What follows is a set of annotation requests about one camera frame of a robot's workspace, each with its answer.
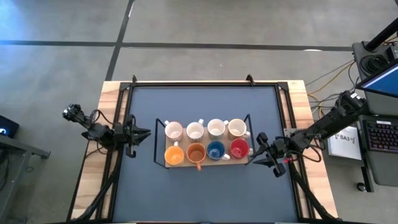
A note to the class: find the bright orange mug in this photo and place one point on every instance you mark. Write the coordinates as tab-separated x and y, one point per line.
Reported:
174	155

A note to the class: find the grey metal bracket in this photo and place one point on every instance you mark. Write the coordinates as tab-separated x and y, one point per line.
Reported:
289	132

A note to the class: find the black backlit keyboard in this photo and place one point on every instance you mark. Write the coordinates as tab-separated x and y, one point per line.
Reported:
381	135

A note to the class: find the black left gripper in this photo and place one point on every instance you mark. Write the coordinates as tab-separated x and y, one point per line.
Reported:
124	135

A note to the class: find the white SA3 paper sheet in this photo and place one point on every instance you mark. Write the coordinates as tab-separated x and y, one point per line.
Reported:
344	143

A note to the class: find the dark grey-blue table mat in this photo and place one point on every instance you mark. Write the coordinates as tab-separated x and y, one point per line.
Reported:
202	102

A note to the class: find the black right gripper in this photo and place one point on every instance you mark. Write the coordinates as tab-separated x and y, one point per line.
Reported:
275	149

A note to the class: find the blue screen monitor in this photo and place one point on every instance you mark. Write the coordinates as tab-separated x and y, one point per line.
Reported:
381	82

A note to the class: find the beige mug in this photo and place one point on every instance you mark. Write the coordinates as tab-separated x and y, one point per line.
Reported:
237	128

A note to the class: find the black pole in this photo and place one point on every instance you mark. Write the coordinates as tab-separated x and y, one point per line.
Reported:
384	34

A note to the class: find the grey metal side table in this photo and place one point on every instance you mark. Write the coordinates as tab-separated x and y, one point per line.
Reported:
18	152

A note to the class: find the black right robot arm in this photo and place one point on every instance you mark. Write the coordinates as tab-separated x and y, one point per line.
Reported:
329	119

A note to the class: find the grey equipment cart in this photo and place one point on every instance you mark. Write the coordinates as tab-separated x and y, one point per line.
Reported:
377	107

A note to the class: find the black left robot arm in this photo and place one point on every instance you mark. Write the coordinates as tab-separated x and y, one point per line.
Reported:
93	132

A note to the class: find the black metal table frame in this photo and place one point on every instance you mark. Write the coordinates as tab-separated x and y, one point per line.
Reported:
202	84

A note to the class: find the red mug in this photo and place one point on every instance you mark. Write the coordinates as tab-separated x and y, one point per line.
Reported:
239	148

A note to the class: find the black caster wheel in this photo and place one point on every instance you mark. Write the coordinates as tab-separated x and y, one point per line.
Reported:
360	186

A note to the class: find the blue mug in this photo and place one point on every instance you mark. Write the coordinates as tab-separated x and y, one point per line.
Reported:
216	150

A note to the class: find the black device blue light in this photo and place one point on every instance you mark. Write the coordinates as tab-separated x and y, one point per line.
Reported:
7	126

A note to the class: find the white green pattern mug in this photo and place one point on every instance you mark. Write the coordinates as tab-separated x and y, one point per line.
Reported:
216	128

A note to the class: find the brown faceted mug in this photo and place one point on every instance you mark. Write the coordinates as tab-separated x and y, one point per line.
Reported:
196	153

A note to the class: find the white floral mug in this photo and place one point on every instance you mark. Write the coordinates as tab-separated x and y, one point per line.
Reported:
173	130

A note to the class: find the grey diamond pattern mug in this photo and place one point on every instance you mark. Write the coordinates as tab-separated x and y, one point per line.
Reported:
195	130

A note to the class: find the black metal rack wood shelf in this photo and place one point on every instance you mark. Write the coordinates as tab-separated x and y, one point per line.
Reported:
206	142

